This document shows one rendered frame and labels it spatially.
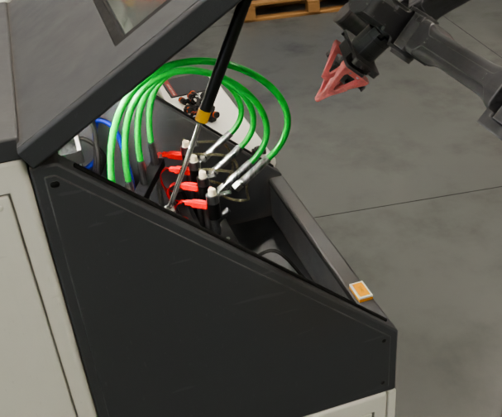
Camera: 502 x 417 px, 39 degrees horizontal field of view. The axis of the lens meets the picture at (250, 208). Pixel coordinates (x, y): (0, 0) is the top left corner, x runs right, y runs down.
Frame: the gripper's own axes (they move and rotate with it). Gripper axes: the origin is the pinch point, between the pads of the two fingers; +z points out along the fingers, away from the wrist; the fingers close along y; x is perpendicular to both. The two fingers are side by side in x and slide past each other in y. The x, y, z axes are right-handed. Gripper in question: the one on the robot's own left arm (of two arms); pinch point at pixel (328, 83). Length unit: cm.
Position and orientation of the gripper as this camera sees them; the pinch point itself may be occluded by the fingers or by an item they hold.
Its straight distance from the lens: 142.2
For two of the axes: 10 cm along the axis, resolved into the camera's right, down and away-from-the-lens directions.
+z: -6.4, 5.8, 5.0
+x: 7.6, 3.8, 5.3
